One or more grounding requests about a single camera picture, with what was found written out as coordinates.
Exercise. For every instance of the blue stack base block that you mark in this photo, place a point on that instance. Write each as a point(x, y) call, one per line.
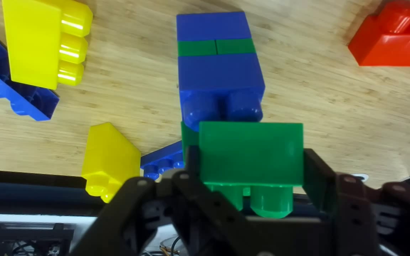
point(212, 26)

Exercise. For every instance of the red four-stud toy block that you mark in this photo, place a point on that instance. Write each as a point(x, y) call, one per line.
point(395, 45)

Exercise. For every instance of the blue four-stud toy block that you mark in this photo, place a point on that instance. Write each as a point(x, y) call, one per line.
point(25, 102)
point(164, 158)

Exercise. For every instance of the thin green stack block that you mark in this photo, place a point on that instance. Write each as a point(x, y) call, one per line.
point(214, 48)

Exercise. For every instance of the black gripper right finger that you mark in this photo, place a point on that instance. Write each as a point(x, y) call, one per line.
point(370, 218)

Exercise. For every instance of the white side bench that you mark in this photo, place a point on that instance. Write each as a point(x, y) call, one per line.
point(25, 220)

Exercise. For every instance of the yellow narrow toy block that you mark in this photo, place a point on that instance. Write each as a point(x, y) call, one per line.
point(110, 157)

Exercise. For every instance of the yellow wide toy block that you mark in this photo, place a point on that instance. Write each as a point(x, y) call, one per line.
point(32, 43)

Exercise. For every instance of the blue square four-stud block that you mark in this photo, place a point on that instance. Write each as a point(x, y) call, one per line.
point(221, 76)

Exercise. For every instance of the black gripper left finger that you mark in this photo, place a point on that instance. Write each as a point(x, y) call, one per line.
point(167, 214)

